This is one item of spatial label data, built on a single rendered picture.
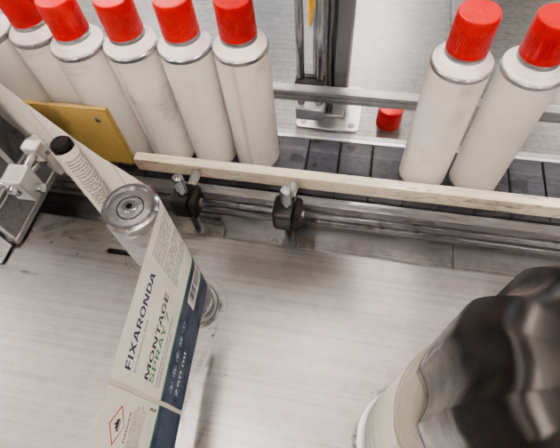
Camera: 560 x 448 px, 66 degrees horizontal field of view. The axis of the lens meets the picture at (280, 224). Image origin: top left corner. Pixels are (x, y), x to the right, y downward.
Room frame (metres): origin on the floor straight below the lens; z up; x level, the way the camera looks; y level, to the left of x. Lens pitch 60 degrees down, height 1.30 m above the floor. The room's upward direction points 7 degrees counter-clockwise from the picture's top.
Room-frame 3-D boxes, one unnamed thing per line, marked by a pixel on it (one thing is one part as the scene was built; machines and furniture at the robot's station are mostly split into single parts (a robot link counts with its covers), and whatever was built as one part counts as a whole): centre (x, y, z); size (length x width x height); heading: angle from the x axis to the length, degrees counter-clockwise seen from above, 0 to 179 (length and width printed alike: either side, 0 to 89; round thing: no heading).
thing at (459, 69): (0.28, -0.17, 0.98); 0.05 x 0.05 x 0.20
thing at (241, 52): (0.34, 0.01, 0.98); 0.05 x 0.05 x 0.20
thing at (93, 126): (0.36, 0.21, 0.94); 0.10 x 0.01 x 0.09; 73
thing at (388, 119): (0.41, -0.17, 0.85); 0.03 x 0.03 x 0.03
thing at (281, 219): (0.24, -0.01, 0.89); 0.03 x 0.03 x 0.12; 73
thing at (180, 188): (0.29, 0.09, 0.89); 0.06 x 0.03 x 0.12; 163
